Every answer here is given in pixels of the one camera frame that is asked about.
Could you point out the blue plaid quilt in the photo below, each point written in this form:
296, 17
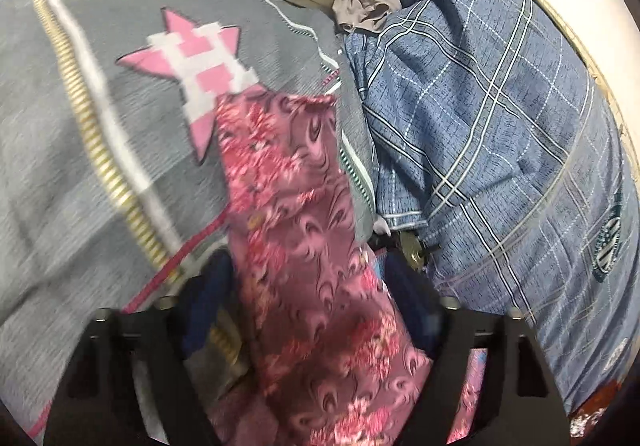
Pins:
500, 151

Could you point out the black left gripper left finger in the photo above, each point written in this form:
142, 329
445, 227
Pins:
96, 402

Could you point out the maroon floral patterned garment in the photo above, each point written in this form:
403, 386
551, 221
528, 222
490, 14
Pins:
333, 362

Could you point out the red snack packet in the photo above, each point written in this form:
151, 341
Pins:
597, 420

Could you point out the grey star patterned sheet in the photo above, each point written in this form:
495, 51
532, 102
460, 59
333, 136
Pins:
103, 201

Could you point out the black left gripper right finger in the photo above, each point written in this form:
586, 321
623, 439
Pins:
489, 383

